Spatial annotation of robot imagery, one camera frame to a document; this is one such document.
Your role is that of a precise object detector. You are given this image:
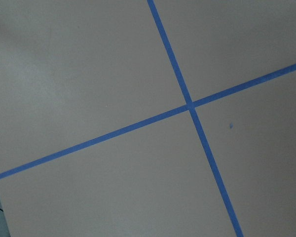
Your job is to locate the blue tape line crosswise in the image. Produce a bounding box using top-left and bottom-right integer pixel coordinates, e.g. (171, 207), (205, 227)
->
(0, 63), (296, 179)

